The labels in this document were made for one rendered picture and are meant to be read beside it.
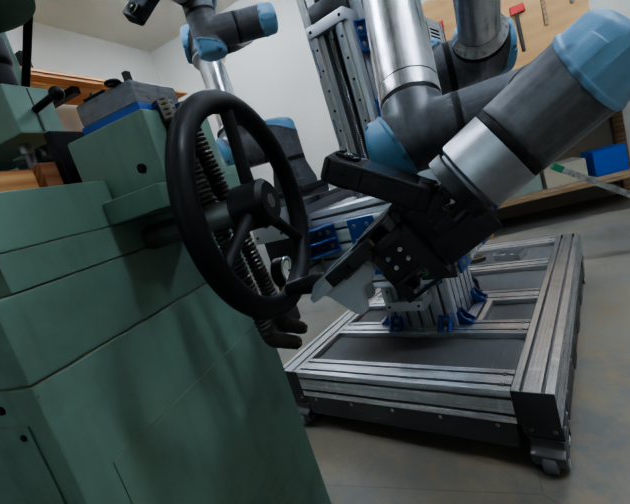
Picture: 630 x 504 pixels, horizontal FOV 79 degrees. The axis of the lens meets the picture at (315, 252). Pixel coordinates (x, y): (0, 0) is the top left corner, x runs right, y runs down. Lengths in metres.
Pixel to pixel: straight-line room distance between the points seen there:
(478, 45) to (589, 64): 0.64
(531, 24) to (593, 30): 3.48
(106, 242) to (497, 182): 0.45
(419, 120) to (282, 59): 3.78
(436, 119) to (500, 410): 0.79
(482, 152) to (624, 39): 0.11
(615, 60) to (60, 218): 0.53
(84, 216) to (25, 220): 0.07
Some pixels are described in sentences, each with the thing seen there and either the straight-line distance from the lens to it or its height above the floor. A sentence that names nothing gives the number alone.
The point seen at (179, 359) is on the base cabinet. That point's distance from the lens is 0.60.
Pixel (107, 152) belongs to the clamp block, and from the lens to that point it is 0.57.
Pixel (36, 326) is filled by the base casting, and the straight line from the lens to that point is 0.48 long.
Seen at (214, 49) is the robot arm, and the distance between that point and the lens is 1.11.
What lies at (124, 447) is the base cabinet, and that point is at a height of 0.59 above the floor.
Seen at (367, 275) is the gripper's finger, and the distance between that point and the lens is 0.41.
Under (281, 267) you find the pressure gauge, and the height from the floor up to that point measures 0.68.
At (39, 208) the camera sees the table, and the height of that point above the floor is 0.88.
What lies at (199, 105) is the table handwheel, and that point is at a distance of 0.45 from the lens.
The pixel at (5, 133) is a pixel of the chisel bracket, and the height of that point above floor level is 1.01.
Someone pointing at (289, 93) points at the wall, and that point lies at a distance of 4.14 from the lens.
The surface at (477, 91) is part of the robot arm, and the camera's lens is 0.47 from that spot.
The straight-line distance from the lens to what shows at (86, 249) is 0.53.
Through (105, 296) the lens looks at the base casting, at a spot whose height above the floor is 0.76.
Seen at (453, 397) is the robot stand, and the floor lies 0.19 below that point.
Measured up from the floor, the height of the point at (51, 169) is 0.94.
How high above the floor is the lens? 0.81
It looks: 10 degrees down
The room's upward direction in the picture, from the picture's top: 18 degrees counter-clockwise
